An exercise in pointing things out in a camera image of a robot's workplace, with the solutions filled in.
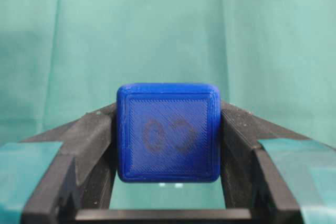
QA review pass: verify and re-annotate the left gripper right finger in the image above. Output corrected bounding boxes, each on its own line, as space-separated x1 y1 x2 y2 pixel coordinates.
219 101 336 224

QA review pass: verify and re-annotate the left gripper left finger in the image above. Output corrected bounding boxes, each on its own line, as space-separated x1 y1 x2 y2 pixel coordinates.
0 102 118 224

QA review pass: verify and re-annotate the blue cube block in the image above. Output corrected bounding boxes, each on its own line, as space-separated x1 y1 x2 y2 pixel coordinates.
117 83 221 183

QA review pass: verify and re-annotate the green table cloth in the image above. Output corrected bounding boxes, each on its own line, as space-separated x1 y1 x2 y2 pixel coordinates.
1 0 335 223

